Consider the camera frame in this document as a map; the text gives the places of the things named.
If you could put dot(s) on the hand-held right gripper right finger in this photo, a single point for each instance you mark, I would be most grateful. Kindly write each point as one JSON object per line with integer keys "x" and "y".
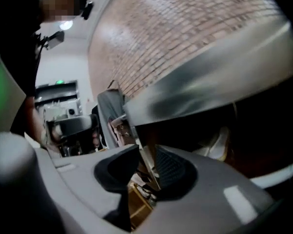
{"x": 210, "y": 191}

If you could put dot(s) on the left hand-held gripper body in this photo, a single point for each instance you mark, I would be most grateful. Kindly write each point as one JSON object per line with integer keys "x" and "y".
{"x": 68, "y": 145}

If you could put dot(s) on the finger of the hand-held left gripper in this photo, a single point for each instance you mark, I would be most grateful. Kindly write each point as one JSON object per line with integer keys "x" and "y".
{"x": 75, "y": 124}

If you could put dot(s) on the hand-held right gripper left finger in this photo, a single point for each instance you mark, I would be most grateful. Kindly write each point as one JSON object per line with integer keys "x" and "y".
{"x": 88, "y": 174}

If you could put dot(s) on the white shoe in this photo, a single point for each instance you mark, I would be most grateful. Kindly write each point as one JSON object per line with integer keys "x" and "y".
{"x": 221, "y": 141}

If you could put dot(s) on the wooden box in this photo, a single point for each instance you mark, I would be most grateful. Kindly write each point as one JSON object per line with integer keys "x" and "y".
{"x": 139, "y": 208}

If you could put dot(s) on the person's left forearm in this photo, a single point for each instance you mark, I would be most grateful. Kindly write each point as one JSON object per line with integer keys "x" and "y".
{"x": 35, "y": 121}

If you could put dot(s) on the grey hanging garment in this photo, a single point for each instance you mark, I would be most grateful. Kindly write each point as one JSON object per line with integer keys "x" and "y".
{"x": 110, "y": 111}

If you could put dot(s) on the black background shelf unit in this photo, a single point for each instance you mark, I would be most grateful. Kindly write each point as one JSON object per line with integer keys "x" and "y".
{"x": 56, "y": 91}

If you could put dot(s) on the green exit sign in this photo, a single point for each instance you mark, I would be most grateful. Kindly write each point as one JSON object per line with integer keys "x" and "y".
{"x": 59, "y": 82}

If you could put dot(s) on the person's black clothing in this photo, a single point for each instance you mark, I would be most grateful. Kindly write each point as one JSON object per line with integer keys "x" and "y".
{"x": 12, "y": 45}

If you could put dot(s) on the person's head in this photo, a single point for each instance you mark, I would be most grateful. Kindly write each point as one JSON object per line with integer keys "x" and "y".
{"x": 61, "y": 4}

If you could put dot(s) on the chest-mounted camera device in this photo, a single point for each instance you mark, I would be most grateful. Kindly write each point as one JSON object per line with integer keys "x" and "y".
{"x": 55, "y": 40}

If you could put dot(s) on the black head-mounted camera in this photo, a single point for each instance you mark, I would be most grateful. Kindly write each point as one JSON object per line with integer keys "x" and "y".
{"x": 88, "y": 10}

